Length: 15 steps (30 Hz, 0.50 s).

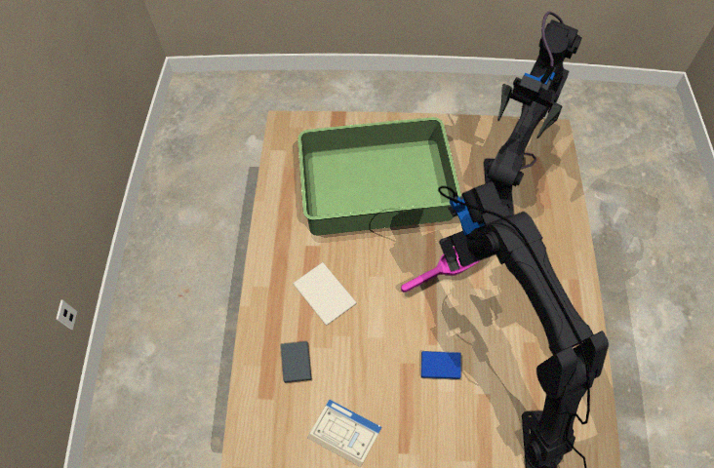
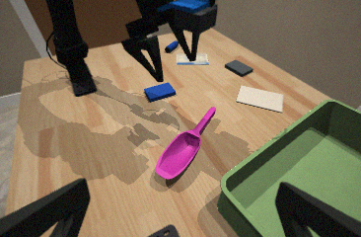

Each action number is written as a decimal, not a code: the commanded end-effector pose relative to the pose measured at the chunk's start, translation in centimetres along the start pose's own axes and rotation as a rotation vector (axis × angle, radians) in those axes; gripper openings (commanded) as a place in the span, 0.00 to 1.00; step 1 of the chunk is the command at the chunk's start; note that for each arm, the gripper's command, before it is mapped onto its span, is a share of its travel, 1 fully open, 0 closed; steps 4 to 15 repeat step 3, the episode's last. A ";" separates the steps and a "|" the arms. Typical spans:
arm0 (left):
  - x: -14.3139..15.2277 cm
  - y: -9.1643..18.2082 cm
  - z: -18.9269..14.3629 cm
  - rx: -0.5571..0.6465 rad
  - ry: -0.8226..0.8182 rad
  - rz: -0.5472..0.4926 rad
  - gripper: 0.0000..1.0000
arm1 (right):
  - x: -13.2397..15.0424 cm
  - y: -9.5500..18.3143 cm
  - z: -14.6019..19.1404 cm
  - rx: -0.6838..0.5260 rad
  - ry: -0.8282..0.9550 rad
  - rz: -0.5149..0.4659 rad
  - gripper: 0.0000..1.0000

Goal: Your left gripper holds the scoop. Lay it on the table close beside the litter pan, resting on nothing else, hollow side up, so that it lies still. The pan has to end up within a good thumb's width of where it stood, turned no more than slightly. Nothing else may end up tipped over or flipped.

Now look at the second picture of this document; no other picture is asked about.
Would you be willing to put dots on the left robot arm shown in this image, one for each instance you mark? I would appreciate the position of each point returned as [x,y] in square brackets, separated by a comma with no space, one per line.
[70,47]

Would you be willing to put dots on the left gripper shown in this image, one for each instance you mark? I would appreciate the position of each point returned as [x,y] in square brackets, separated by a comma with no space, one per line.
[152,12]

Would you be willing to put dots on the pink plastic scoop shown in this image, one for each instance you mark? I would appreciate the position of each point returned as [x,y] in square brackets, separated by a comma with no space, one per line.
[182,149]

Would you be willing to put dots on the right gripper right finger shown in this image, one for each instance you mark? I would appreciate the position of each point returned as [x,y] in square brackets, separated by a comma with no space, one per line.
[298,210]

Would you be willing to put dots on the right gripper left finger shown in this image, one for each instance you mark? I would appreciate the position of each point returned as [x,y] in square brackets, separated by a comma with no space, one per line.
[67,206]

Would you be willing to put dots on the green plastic litter pan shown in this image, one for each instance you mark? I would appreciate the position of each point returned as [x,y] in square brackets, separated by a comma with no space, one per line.
[319,153]

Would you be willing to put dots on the blue rectangular block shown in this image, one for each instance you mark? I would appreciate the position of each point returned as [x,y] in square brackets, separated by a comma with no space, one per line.
[159,92]

